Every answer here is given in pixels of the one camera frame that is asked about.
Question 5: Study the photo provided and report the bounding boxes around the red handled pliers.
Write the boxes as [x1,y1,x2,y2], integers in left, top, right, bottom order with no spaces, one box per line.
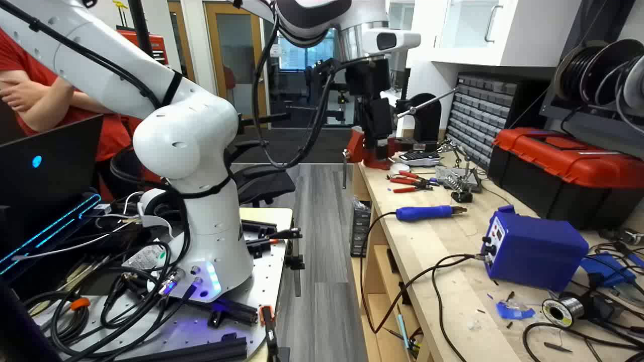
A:
[386,171,432,195]

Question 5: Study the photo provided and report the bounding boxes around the black laptop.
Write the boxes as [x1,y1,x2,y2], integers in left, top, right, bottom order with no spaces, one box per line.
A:
[0,115,107,258]

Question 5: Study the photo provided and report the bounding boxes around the black soldering iron cable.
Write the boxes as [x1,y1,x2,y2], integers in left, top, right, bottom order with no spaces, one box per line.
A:
[358,210,485,337]

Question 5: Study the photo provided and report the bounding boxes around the person's left forearm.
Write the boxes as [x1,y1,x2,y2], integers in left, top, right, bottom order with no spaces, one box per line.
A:
[25,88,97,132]

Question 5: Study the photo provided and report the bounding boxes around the black vertical pole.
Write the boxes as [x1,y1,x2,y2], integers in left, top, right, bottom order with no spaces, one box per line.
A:
[127,0,158,58]

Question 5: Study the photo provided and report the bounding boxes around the red tool chest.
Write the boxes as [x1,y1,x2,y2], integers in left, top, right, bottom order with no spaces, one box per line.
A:
[115,25,170,69]

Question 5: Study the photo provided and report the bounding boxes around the black fume extractor hood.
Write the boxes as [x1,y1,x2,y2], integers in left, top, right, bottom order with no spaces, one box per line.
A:
[404,91,445,147]

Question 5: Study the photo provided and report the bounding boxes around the black spool rack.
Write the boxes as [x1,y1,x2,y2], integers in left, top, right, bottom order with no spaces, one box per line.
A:
[539,0,644,161]

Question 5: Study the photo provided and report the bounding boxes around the red bench vise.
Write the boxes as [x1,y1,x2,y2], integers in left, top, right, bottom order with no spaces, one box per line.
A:
[345,127,404,171]

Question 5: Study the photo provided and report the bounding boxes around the black box with blue trim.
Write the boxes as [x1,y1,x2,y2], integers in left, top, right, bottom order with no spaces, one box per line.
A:
[0,190,104,280]

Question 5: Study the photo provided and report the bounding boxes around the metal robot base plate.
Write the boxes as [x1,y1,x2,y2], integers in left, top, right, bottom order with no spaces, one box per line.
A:
[33,206,299,362]

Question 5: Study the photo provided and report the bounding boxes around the black power strip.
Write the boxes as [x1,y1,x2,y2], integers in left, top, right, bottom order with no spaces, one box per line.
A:
[349,204,373,259]

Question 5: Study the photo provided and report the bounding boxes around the solder wire spool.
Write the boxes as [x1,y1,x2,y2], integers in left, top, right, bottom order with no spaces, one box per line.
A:
[541,295,586,330]

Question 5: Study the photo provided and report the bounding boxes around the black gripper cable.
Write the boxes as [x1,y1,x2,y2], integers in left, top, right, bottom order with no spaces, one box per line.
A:
[249,17,351,169]

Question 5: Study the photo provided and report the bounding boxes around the black wire spool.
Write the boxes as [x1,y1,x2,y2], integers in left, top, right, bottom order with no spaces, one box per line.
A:
[620,56,644,117]
[555,43,611,108]
[579,39,644,108]

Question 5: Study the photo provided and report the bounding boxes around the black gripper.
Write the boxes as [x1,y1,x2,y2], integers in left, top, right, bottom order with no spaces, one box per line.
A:
[353,92,398,166]

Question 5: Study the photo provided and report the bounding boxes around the blue soldering station box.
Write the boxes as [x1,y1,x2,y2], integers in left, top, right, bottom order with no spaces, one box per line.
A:
[481,204,593,294]

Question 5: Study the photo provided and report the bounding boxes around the white wall cabinet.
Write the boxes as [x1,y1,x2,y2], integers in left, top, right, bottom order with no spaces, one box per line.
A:
[404,0,584,69]

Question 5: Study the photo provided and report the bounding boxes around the black station power cable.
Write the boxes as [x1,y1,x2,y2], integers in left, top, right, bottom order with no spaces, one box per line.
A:
[430,258,472,362]

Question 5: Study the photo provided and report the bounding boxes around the black office chair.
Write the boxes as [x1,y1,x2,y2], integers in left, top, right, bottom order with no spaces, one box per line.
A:
[228,137,299,207]

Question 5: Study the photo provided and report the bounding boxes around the person in red shirt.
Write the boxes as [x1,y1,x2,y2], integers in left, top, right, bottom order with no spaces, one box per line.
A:
[0,28,146,165]

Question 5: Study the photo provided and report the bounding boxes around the large grey parts drawer cabinet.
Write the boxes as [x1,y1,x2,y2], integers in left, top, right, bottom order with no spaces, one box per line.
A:
[445,72,539,169]

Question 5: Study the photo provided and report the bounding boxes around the blue soldering iron handle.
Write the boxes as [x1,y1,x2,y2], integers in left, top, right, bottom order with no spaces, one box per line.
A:
[393,204,470,225]

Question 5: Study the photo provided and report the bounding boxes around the person's right forearm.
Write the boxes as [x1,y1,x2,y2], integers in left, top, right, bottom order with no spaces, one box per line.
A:
[0,69,46,112]

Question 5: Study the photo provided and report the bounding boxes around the blue tape scrap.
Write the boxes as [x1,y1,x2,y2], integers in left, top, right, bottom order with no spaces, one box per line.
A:
[496,300,539,321]

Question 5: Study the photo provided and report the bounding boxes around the red and black toolbox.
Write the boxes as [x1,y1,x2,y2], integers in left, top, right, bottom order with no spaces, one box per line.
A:
[488,127,644,230]

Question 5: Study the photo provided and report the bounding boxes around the tangled black cable bundle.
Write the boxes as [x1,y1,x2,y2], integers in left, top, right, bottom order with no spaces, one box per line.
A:
[22,192,203,362]

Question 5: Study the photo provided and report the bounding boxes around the black clamp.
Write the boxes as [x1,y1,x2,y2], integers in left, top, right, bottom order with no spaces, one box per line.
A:
[240,219,304,259]

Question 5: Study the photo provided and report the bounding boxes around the metal helping hand clips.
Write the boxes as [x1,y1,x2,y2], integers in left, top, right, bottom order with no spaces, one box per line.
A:
[436,143,485,206]

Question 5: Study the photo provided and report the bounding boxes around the wooden door frame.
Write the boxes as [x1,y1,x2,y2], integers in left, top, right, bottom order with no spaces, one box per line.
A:
[203,2,273,125]

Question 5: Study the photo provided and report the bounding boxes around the red handled tool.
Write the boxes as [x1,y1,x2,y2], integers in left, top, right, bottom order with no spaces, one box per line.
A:
[261,304,282,362]

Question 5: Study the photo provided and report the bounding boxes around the blue soldering iron holder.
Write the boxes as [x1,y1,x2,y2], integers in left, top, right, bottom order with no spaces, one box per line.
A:
[579,252,640,289]

